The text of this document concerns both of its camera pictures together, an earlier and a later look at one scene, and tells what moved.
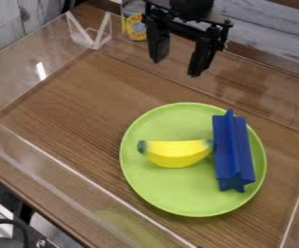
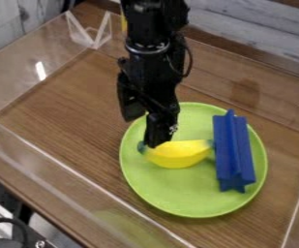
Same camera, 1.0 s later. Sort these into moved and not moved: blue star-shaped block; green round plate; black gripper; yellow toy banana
Moved: black gripper
Not moved: green round plate; blue star-shaped block; yellow toy banana
